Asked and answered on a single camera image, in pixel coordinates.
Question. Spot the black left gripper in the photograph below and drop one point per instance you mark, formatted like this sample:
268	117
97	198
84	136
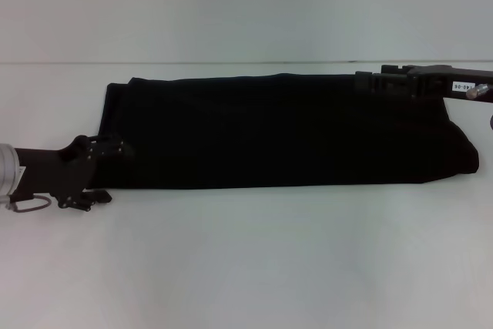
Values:
50	169

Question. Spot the silver plug on right gripper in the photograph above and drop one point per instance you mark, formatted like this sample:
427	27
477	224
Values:
477	91

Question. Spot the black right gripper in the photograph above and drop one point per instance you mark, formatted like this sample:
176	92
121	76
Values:
443	82

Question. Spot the black t-shirt with FREE print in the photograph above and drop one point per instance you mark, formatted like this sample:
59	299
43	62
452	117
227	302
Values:
269	132

